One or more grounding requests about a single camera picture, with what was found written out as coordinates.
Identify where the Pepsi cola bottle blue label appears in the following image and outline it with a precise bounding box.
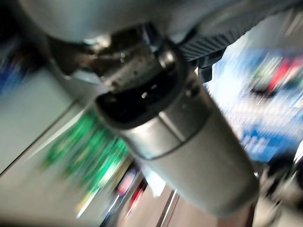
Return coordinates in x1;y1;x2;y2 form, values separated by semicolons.
116;169;147;209

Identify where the blue plastic shopping basket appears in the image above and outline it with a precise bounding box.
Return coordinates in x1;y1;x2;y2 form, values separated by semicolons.
222;44;303;164

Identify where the green Sprite bottle yellow cap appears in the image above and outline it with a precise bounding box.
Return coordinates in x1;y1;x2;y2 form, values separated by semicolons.
45;111;130;213

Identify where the clear water bottle red label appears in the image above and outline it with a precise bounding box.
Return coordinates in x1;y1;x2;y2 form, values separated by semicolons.
250;59;303;95

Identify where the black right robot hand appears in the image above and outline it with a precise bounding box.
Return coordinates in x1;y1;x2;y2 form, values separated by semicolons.
18;0;303;227

